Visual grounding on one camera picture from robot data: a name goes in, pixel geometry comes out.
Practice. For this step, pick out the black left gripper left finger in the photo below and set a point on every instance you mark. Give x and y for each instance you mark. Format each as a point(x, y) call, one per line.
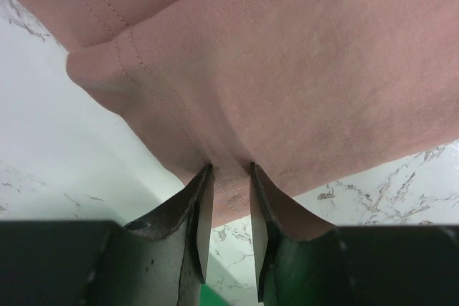
point(159, 258)

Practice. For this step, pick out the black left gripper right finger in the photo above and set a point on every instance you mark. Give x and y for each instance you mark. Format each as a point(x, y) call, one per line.
point(301, 259)

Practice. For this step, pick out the pink printed t-shirt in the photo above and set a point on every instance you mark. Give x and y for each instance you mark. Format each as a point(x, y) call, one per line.
point(311, 90)

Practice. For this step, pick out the green plastic tray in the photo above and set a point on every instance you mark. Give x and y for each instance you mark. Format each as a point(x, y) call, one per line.
point(208, 297)

